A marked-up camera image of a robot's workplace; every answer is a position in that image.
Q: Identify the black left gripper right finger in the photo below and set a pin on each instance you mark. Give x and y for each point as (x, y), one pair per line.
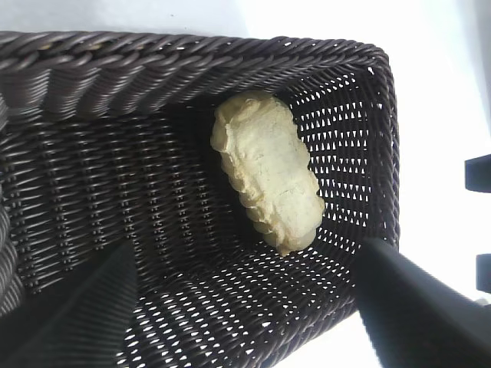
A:
(422, 322)

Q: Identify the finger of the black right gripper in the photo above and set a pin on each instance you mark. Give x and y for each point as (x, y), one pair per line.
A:
(484, 274)
(479, 172)

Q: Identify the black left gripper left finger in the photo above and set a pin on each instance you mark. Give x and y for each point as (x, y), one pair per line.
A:
(69, 329)

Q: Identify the dark brown wicker basket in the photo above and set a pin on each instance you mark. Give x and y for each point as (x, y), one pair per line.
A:
(96, 172)

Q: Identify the long twisted bread loaf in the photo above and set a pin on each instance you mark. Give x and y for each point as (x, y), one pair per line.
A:
(268, 172)

